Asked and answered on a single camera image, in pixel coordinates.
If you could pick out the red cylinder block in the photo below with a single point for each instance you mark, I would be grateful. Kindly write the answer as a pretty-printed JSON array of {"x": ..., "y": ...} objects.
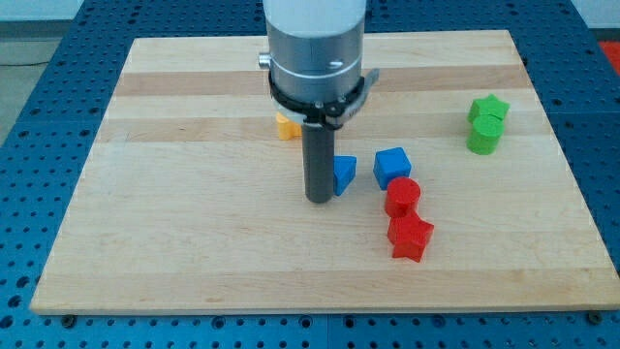
[{"x": 402, "y": 198}]

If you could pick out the yellow block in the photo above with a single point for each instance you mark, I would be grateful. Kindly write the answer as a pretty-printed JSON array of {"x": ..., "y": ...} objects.
[{"x": 286, "y": 128}]

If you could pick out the blue triangle block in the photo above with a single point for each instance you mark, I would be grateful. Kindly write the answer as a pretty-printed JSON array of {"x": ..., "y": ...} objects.
[{"x": 345, "y": 168}]

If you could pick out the green star block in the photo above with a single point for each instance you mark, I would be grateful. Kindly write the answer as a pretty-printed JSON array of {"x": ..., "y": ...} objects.
[{"x": 489, "y": 105}]

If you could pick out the green cylinder block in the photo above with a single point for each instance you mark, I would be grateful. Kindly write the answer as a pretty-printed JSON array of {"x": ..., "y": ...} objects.
[{"x": 487, "y": 130}]

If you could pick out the blue cube block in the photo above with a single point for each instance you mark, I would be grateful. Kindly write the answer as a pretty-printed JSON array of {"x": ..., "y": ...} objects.
[{"x": 390, "y": 164}]

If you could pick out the wooden board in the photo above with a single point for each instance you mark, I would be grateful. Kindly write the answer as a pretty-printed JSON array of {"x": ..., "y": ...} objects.
[{"x": 189, "y": 203}]

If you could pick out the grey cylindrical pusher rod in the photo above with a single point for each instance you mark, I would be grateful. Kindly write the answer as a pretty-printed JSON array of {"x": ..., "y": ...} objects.
[{"x": 318, "y": 162}]

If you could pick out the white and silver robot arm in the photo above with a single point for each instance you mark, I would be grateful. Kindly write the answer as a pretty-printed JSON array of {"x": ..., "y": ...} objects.
[{"x": 314, "y": 47}]

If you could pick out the red star block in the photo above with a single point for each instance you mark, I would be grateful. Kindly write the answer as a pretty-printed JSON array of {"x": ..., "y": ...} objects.
[{"x": 409, "y": 236}]

